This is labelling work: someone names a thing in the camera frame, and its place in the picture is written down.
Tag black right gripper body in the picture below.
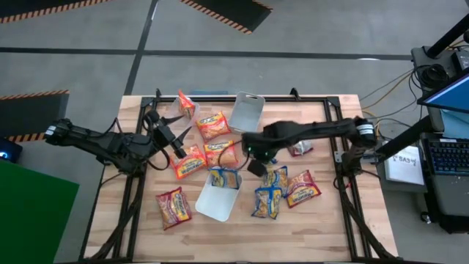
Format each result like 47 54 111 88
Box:
241 131 281 178

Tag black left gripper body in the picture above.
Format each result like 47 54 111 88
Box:
145 109 188 160

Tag translucent plastic storage bin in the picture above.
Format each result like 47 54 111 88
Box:
169 95 202 129

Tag orange Maruchan chicken ramen pack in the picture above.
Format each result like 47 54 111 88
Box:
195 111 232 143
169 144 208 180
203 139 239 169
177 89 196 120

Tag blue Maruchan ramen pack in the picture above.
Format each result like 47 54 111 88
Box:
262 158 289 188
251 186 283 220
209 166 242 190

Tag white plastic storage bin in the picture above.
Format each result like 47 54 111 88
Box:
194 169 243 223
228 91 266 134

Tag red Maruchan beef ramen pack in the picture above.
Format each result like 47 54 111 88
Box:
155 186 193 231
287 139 314 158
284 169 322 209

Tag black hazard-striped mat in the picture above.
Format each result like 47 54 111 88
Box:
0 0 113 25
178 0 274 36
0 89 70 144

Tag black stand pole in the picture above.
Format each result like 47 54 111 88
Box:
375 115 435 161
424 14 469 59

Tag white paper sheet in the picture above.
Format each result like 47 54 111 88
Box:
383 144 426 186

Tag green board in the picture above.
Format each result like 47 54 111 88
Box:
0 158 81 264

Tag black device with blue light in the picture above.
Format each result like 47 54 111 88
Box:
0 137 23 165

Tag grey equipment box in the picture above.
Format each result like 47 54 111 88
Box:
410 45 469 92

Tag black laptop keyboard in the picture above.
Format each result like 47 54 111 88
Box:
420 131 469 218

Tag light blue sheet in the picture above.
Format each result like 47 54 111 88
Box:
439 109 469 140

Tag monitor with blue screen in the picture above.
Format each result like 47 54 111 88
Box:
416 71 469 115

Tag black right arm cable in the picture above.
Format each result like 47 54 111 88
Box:
218 139 251 172

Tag black aluminium table frame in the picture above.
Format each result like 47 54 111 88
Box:
78 87 399 264

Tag coiled black cable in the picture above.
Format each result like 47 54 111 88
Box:
413 62 451 91

